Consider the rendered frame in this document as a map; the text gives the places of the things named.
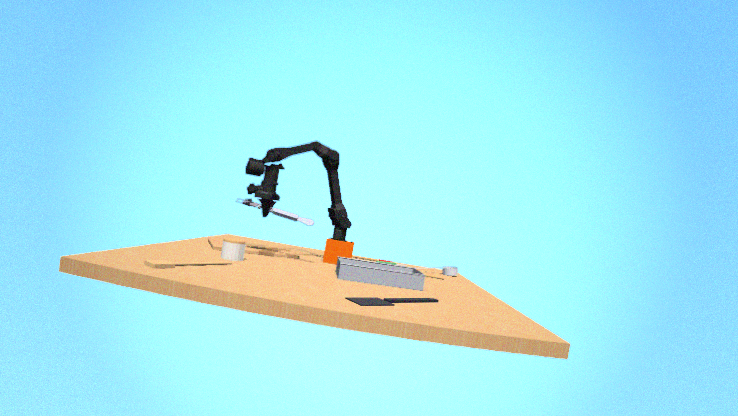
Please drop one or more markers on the grey rectangular tin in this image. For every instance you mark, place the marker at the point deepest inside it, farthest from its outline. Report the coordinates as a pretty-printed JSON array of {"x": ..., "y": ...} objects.
[{"x": 368, "y": 272}]

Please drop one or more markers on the grey spatula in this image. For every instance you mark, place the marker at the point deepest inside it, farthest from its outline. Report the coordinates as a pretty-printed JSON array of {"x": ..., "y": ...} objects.
[{"x": 375, "y": 301}]

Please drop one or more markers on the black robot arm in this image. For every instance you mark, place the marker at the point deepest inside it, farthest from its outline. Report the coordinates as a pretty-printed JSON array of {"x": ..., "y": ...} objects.
[{"x": 330, "y": 159}]

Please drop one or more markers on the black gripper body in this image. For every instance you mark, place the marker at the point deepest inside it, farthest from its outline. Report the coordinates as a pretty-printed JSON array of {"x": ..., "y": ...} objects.
[{"x": 268, "y": 191}]

